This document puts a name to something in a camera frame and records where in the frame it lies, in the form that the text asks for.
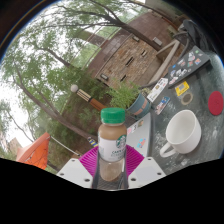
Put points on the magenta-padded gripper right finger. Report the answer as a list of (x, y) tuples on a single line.
[(146, 171)]

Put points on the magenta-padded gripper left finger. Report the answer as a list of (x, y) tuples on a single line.
[(73, 171)]

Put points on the green-capped coffee drink bottle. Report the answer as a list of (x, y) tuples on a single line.
[(112, 140)]

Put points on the blue yellow striped cone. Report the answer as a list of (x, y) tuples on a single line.
[(92, 141)]

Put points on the orange canopy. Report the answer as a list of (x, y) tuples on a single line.
[(35, 151)]

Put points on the white ceramic mug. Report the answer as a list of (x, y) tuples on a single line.
[(183, 131)]

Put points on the leaning grey-trunk tree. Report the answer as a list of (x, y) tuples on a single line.
[(50, 111)]

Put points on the green plant in blue pot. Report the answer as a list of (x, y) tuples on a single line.
[(138, 106)]

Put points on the blue printed card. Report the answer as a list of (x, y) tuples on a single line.
[(162, 105)]

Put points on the white printed booklet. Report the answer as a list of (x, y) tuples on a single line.
[(157, 89)]

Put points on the yellow card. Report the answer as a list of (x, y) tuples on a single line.
[(182, 88)]

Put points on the flat round red coaster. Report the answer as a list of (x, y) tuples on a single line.
[(216, 103)]

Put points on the concrete basin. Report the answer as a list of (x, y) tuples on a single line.
[(166, 61)]

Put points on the black laptop with stickers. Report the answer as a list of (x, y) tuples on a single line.
[(188, 65)]

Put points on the dark-trunk branching tree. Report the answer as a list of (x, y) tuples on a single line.
[(133, 31)]

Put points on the wooden lamp post with globe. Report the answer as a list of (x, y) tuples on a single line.
[(90, 99)]

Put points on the white wall box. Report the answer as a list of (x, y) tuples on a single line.
[(157, 41)]

